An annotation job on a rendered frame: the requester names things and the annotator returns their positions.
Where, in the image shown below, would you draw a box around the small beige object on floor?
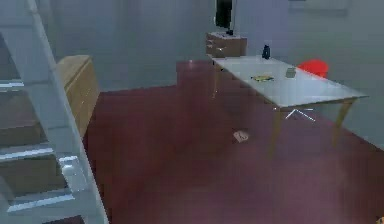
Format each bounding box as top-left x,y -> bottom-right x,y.
233,130 -> 250,144

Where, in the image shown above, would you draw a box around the brown chest of drawers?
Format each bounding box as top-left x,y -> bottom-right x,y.
205,31 -> 248,59

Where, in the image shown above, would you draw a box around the yellow and black flat object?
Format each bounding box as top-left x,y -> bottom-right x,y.
250,74 -> 275,83

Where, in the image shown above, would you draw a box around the white table with wooden legs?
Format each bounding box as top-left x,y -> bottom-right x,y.
211,55 -> 370,158

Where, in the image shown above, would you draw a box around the light wooden cabinet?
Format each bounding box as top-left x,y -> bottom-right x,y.
55,54 -> 101,139

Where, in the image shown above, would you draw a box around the red chair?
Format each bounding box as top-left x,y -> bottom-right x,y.
297,58 -> 330,79

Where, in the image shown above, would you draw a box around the white ladder shelf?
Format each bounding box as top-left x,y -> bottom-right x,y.
0,0 -> 110,224

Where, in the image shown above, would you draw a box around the framed wall picture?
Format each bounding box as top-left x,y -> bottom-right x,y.
288,0 -> 350,12

